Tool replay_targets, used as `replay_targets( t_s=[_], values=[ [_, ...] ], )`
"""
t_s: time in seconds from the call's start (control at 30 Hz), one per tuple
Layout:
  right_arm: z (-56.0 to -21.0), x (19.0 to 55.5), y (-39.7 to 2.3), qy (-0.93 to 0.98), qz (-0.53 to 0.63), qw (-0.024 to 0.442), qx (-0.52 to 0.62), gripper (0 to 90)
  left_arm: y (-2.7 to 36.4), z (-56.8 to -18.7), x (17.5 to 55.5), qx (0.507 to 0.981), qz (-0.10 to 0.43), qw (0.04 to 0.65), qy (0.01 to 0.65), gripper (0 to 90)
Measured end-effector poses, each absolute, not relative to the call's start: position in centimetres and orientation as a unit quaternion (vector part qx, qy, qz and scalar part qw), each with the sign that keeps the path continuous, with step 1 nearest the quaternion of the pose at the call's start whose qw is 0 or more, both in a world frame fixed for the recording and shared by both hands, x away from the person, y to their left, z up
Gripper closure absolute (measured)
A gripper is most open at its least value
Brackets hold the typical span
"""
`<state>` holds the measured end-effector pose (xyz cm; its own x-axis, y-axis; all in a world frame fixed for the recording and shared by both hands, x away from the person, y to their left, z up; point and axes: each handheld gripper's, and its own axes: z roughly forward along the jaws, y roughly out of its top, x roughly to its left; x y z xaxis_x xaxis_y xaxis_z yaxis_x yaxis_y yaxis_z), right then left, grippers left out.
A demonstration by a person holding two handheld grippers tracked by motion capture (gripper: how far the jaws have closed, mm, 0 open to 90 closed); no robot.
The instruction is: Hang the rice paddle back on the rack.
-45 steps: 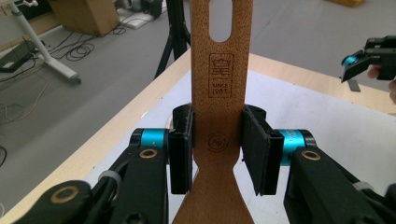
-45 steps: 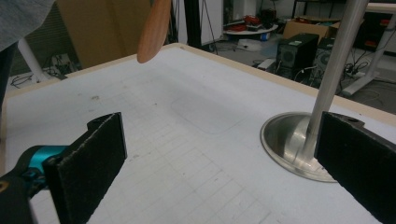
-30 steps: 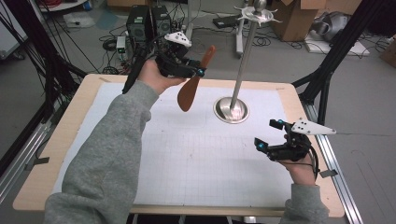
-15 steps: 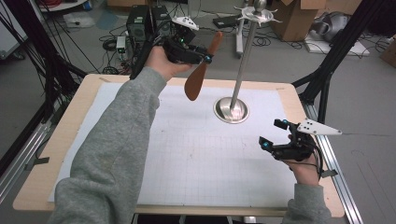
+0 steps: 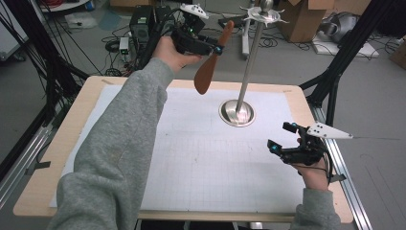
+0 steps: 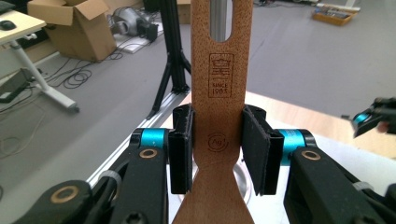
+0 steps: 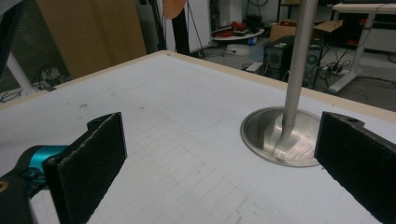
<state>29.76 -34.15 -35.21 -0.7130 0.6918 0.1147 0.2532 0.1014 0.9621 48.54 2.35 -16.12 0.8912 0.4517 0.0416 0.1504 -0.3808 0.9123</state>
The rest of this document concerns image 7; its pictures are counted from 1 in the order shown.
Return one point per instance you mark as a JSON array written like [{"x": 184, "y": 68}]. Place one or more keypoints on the open cardboard box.
[{"x": 281, "y": 31}]

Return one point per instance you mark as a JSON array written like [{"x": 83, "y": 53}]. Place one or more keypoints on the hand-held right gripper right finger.
[{"x": 358, "y": 165}]

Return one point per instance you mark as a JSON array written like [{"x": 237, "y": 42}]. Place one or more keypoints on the white grid mat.
[{"x": 174, "y": 140}]

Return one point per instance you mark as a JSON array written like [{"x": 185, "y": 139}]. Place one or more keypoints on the black computer tower green sticker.
[{"x": 277, "y": 57}]

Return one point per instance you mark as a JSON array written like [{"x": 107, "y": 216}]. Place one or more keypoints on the white standing desk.
[{"x": 358, "y": 56}]

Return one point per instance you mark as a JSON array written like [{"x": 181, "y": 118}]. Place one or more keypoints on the white panel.
[{"x": 200, "y": 25}]

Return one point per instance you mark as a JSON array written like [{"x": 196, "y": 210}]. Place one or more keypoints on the metal utensil stand with hooks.
[{"x": 295, "y": 77}]

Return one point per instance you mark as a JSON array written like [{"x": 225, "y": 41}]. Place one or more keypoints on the brown board panel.
[{"x": 90, "y": 34}]

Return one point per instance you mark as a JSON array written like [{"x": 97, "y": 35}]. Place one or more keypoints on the white power strip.
[{"x": 336, "y": 69}]

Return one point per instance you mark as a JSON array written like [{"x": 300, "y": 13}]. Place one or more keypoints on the black frame struts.
[{"x": 181, "y": 34}]

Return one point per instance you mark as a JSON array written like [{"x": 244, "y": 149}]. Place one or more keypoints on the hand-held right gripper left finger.
[{"x": 84, "y": 168}]

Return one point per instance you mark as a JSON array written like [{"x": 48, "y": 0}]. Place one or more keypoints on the round white table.
[{"x": 238, "y": 35}]

